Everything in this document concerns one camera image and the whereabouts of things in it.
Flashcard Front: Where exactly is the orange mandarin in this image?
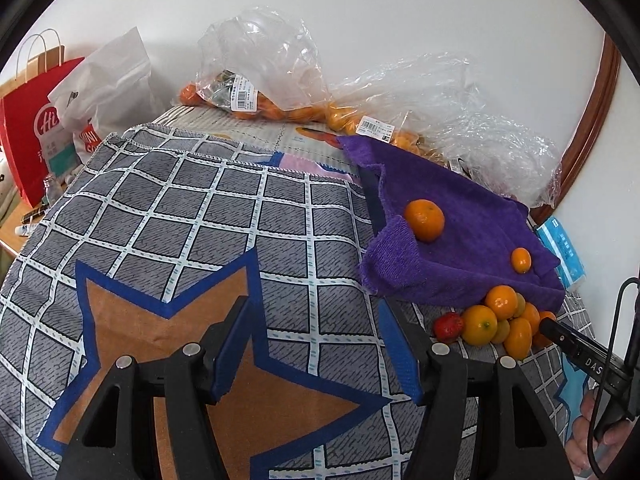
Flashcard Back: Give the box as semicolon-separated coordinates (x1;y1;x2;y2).
484;285;518;321
404;199;446;244
460;305;499;347

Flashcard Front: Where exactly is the grey checked star blanket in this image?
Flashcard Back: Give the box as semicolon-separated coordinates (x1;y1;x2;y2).
0;122;596;480

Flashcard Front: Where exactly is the purple towel covered tray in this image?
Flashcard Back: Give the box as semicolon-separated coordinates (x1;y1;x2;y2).
339;135;566;311

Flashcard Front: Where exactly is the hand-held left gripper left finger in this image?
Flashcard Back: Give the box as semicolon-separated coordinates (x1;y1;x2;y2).
55;296;251;480

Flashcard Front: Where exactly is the clear plastic bag of mandarins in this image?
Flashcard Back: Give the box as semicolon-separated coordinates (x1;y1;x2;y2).
180;5;331;123

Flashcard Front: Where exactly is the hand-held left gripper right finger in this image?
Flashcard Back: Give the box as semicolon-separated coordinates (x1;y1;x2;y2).
377;300;571;480

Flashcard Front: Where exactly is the blue tissue pack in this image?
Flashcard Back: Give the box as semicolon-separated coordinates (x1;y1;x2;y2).
534;216;587;288

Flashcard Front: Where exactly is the white plastic bag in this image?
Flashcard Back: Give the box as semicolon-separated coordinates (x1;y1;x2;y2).
47;27;168;161

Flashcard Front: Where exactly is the red paper bag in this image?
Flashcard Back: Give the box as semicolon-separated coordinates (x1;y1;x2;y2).
0;30;86;208

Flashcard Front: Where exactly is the clear plastic bag of kumquats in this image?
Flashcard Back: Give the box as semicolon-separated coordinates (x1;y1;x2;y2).
320;55;486;161

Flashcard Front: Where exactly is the printed table cover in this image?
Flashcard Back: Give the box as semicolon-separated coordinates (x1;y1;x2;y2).
150;105;431;181

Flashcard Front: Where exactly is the crumpled clear plastic bag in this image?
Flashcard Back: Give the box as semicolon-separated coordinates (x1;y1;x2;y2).
430;110;563;208

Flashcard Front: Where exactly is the brown wooden frame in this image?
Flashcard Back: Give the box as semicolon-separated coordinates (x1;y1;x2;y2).
530;32;623;226

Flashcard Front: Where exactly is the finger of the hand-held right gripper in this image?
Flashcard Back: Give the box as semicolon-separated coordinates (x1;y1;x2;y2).
539;319;631;392

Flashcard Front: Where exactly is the black cable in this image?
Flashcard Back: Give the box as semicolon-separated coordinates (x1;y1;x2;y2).
590;277;640;478

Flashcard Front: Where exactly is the red strawberry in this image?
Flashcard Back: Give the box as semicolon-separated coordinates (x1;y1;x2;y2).
433;312;466;344

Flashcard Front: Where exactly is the orange kumquat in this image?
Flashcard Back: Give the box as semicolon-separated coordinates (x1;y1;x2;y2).
532;311;557;348
503;317;533;361
510;247;532;275
520;302;542;336

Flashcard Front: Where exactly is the person's right hand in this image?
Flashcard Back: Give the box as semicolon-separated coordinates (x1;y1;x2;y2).
567;389;640;478

